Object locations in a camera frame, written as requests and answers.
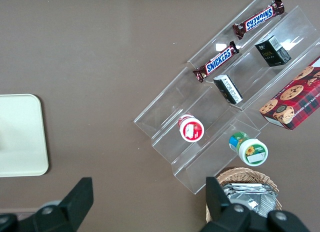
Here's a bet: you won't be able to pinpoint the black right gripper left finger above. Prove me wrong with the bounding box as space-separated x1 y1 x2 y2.
0 176 94 232

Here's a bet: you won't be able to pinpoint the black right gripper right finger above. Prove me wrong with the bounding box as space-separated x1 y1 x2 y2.
199 176 312 232

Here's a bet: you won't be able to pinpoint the light wicker basket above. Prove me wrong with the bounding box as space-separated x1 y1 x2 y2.
205 166 283 224

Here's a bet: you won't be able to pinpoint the cream plastic tray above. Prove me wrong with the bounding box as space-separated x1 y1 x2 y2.
0 93 50 178

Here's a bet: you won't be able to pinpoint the silver foil packets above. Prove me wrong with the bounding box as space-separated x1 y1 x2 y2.
219 183 278 219

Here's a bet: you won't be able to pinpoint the green lidded yogurt cup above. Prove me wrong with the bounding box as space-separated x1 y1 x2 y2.
228 131 269 167

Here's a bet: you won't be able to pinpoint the red lidded yogurt cup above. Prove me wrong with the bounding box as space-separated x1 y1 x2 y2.
178 113 205 143

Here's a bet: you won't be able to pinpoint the clear acrylic step display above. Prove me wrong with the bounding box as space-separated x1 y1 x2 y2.
133 0 320 195

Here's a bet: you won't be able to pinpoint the small black carton box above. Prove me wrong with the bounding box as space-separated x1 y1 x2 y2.
212 74 244 105
254 34 292 68

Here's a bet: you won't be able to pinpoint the red plaid cookie box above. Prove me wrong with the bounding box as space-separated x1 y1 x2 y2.
259 55 320 131

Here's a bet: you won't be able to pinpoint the Snickers chocolate bar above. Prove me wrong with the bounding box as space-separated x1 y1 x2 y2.
192 40 240 83
231 0 286 41

